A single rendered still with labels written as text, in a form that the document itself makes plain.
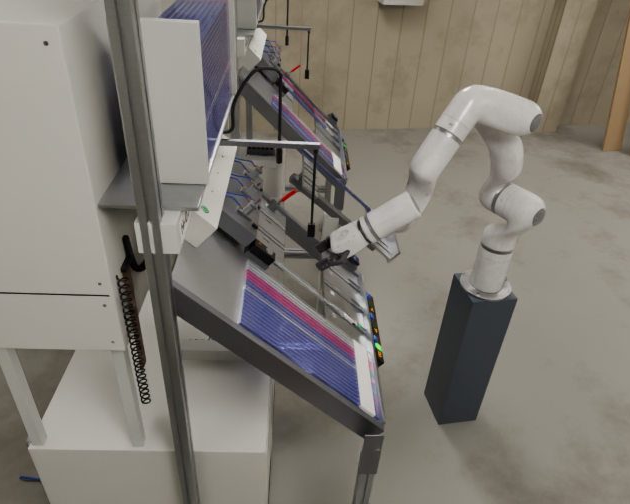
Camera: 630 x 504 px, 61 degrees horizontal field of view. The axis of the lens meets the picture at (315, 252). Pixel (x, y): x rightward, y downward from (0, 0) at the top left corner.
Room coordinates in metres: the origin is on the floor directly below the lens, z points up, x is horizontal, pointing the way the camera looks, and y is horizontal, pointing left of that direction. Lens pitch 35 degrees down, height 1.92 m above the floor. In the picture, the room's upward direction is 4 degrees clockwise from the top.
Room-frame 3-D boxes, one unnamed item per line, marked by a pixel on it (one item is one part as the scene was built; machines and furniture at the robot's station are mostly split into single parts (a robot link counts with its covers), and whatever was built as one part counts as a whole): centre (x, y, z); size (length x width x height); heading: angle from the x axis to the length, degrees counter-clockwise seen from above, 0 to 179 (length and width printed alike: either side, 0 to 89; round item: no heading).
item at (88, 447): (1.23, 0.44, 0.31); 0.70 x 0.65 x 0.62; 3
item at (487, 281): (1.62, -0.65, 0.79); 0.19 x 0.19 x 0.18
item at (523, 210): (1.60, -0.67, 1.00); 0.19 x 0.12 x 0.24; 36
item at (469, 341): (1.62, -0.65, 0.35); 0.18 x 0.18 x 0.70; 13
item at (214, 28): (1.30, 0.32, 1.52); 0.51 x 0.13 x 0.27; 3
